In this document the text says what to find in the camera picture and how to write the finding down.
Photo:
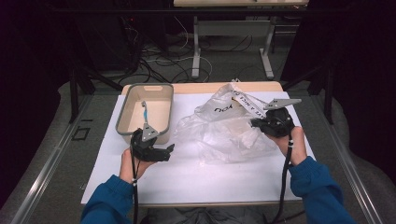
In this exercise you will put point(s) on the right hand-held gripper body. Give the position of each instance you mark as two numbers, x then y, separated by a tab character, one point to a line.
277	123

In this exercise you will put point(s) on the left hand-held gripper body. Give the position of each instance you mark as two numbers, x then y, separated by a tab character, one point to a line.
146	149

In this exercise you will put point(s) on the clear plastic bag yellow smiley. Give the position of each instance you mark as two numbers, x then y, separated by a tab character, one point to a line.
224	133

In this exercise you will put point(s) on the blue toothbrush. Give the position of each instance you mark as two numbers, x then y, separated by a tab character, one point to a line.
145	110

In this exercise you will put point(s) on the beige storage bin grey rim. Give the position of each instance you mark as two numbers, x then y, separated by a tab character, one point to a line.
155	109

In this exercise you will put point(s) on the person's left hand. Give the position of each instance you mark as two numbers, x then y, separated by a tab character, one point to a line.
130	168

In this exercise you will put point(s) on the person's right hand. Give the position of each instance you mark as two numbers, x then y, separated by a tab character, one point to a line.
297	146

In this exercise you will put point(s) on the white sheet table cover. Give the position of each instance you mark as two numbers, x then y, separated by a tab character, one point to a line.
186	180

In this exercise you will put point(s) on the black metal stand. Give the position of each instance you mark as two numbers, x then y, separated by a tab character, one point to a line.
73	93
328	93

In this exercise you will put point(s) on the person's lap grey trousers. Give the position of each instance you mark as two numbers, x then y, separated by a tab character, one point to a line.
205	216

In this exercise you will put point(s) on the desk with white legs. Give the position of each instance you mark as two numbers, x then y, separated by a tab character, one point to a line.
232	28

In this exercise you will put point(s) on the dark computer tower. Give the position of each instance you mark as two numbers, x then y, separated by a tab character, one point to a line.
106	43

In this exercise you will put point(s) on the aluminium rail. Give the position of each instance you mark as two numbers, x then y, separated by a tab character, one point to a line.
348	161
46	174

